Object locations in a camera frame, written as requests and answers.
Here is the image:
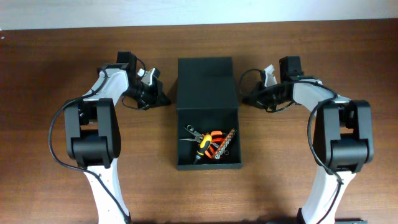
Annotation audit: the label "silver ratchet wrench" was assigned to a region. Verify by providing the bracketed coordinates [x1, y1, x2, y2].
[183, 125, 231, 156]

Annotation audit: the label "black box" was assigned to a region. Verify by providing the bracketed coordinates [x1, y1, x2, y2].
[176, 57, 243, 170]

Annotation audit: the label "orange socket bit rail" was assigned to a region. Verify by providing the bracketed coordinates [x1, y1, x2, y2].
[212, 129, 237, 160]

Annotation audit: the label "yellow black screwdriver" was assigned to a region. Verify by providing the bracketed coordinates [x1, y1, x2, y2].
[193, 134, 212, 164]

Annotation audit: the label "orange black needle-nose pliers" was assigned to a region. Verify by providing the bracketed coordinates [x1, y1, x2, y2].
[180, 131, 215, 148]

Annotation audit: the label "red handled cutting pliers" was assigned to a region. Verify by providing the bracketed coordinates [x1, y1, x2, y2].
[205, 138, 227, 160]

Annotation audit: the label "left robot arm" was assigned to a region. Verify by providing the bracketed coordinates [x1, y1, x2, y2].
[63, 52, 170, 223]

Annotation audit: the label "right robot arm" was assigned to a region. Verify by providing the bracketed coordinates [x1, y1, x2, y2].
[239, 56, 374, 224]

